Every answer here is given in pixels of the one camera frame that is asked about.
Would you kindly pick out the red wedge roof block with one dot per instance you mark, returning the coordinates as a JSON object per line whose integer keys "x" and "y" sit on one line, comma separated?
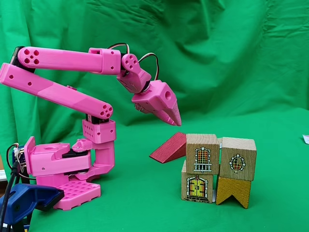
{"x": 169, "y": 151}

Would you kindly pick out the paper house picture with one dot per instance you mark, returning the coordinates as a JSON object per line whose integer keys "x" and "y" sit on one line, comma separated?
{"x": 306, "y": 139}

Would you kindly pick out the wooden block balcony window print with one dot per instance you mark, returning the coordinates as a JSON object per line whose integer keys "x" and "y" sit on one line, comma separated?
{"x": 202, "y": 154}

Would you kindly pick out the green cloth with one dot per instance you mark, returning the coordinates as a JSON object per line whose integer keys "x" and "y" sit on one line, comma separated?
{"x": 217, "y": 60}

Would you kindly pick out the wooden block door print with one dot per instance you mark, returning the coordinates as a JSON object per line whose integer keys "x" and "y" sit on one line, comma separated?
{"x": 196, "y": 187}

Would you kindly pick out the wooden block round window print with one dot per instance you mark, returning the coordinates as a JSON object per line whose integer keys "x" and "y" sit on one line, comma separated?
{"x": 237, "y": 162}

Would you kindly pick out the yellow notched wooden block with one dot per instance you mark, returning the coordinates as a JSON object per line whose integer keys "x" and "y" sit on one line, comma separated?
{"x": 233, "y": 188}

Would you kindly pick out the blue controller board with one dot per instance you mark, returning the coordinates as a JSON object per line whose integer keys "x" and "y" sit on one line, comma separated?
{"x": 20, "y": 157}

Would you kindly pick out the blue clamp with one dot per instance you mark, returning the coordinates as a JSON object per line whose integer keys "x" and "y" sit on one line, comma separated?
{"x": 26, "y": 195}

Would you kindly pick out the cardboard box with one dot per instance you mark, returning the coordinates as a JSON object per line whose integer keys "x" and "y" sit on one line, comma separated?
{"x": 3, "y": 175}

